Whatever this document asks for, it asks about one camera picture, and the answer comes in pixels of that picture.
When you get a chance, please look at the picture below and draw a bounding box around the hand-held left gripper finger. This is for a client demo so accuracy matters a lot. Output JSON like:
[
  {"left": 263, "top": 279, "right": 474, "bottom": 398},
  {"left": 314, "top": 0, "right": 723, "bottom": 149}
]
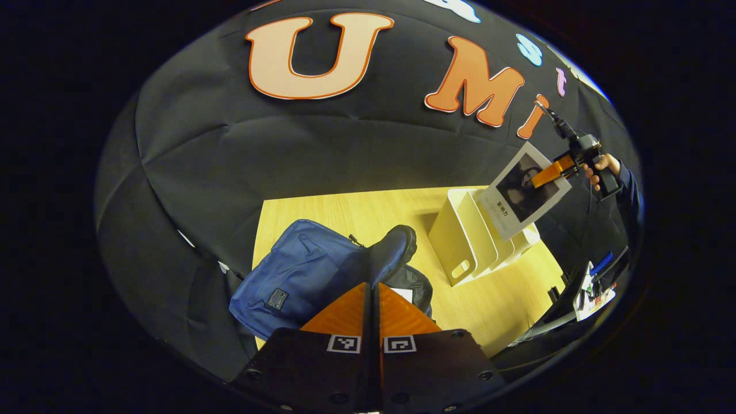
[
  {"left": 230, "top": 282, "right": 371, "bottom": 412},
  {"left": 375, "top": 283, "right": 507, "bottom": 412}
]

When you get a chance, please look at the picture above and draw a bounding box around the grey portrait cover book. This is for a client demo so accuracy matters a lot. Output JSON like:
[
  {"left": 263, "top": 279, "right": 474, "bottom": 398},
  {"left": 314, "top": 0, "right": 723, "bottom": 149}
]
[{"left": 480, "top": 142, "right": 573, "bottom": 242}]

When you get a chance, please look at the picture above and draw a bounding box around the blue schoolbag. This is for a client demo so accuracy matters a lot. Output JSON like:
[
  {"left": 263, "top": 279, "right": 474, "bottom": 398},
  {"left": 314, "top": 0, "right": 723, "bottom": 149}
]
[{"left": 229, "top": 218, "right": 433, "bottom": 340}]

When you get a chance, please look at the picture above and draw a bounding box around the white bookshelf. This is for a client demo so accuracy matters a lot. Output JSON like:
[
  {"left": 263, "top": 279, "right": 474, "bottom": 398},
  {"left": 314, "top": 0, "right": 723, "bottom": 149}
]
[{"left": 428, "top": 187, "right": 541, "bottom": 287}]

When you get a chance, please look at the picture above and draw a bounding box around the white tray of small items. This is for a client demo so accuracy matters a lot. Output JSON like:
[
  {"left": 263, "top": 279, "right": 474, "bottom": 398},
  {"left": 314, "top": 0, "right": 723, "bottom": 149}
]
[{"left": 575, "top": 262, "right": 617, "bottom": 321}]

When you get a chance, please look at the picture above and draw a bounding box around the black backdrop cloth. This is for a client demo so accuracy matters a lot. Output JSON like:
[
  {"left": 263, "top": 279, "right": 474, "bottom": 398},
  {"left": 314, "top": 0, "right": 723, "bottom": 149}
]
[{"left": 95, "top": 0, "right": 639, "bottom": 380}]

